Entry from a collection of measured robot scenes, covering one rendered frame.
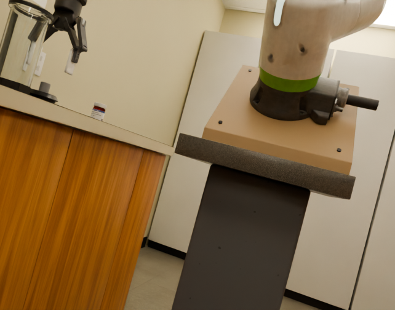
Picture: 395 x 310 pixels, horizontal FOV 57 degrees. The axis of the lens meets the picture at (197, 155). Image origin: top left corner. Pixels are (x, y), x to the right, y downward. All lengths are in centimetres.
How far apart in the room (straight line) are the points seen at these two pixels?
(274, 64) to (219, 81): 280
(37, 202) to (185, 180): 253
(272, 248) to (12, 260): 64
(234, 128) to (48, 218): 58
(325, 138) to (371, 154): 258
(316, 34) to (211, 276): 49
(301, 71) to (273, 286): 41
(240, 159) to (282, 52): 21
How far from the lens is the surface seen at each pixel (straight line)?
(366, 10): 81
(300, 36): 69
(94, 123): 106
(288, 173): 65
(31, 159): 95
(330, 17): 71
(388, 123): 338
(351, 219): 329
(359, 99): 82
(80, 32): 115
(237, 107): 79
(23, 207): 98
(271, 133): 73
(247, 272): 73
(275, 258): 72
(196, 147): 67
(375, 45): 404
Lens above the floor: 89
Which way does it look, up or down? 2 degrees up
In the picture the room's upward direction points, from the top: 15 degrees clockwise
